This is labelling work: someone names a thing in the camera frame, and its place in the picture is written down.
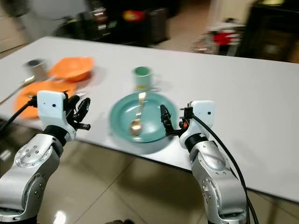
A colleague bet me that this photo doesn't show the red object on white frame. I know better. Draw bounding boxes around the red object on white frame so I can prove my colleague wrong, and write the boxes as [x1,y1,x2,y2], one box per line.
[212,31,235,46]

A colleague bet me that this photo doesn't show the red orange object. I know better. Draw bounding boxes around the red orange object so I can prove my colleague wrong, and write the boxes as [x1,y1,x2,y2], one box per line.
[122,10,146,23]

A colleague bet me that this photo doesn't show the black shelf furniture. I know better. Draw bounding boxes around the black shelf furniture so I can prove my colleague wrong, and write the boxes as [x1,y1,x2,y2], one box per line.
[55,0,170,48]

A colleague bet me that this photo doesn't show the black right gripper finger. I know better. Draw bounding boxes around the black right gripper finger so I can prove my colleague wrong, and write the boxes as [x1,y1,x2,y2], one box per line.
[159,104,173,134]

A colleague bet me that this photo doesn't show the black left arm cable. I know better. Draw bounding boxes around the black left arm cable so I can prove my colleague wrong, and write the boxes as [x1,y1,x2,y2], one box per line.
[0,96,39,132]

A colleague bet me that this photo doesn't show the orange bowl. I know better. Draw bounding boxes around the orange bowl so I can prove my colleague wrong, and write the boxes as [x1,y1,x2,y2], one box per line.
[49,56,94,83]

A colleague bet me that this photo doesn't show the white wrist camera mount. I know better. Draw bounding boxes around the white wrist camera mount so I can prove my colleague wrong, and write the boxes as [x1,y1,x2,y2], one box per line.
[36,90,76,143]
[178,100,217,149]

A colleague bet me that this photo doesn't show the grey cup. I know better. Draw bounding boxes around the grey cup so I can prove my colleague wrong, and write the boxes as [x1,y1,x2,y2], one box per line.
[28,59,50,81]

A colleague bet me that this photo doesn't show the orange plate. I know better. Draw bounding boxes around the orange plate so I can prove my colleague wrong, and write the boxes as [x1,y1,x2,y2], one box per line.
[14,80,76,119]

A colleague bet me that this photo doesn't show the golden metal spoon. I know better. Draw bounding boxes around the golden metal spoon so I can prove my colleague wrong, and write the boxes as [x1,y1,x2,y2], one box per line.
[129,92,147,137]

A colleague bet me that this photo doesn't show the silver metal spoon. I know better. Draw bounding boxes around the silver metal spoon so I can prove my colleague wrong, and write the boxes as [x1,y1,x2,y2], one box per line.
[0,77,36,105]

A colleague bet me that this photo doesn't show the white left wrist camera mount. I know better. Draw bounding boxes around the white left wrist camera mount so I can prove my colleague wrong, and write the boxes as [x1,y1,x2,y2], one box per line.
[36,90,76,143]

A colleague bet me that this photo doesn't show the teal cup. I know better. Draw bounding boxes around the teal cup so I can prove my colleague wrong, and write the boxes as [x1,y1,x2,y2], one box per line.
[133,66,157,92]

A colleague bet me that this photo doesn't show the black cabinet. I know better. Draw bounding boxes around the black cabinet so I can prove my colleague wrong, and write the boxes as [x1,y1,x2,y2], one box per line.
[235,0,299,64]

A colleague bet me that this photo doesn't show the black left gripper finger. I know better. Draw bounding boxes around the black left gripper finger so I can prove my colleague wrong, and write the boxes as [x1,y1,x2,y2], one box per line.
[78,98,91,123]
[68,94,81,117]

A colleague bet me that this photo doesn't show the teal plate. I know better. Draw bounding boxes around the teal plate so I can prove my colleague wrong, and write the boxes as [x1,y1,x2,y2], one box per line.
[109,92,178,143]

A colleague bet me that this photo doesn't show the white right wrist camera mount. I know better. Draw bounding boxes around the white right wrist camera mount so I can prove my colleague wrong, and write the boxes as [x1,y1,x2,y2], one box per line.
[178,100,217,149]

